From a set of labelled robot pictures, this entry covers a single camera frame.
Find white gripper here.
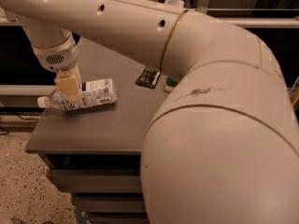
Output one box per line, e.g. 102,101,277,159
33,35,81,104

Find clear plastic water bottle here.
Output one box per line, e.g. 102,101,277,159
37,78,118,112

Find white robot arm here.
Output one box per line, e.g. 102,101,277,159
0,0,299,224

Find grey drawer cabinet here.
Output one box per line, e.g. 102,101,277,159
25,28,176,224

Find black snack packet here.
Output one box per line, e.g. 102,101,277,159
135,66,161,89

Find top grey drawer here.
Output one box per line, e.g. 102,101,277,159
46,170,142,193

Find grey drawer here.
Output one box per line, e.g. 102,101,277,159
46,170,142,193
73,193,146,214
88,213,150,224

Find green yellow sponge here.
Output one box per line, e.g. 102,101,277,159
164,77,178,92

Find middle grey drawer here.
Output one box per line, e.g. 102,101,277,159
73,193,146,214

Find bottom grey drawer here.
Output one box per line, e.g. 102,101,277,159
88,213,150,224

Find black floor cable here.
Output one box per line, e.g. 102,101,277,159
0,110,41,136

